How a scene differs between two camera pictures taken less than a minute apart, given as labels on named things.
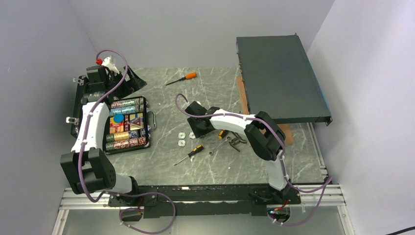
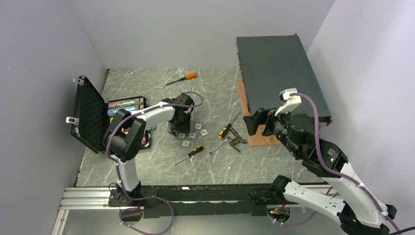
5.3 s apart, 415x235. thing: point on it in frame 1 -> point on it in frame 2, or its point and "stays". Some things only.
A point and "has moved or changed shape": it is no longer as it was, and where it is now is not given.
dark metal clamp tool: x=236 y=140 stays
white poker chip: x=181 y=143 has moved or changed shape
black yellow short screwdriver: x=197 y=150 stays
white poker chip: x=192 y=135 stays
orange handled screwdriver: x=189 y=76 stays
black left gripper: x=135 y=83 -> x=185 y=128
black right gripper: x=197 y=132 -> x=262 y=115
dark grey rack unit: x=279 y=80 stays
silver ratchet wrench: x=228 y=138 stays
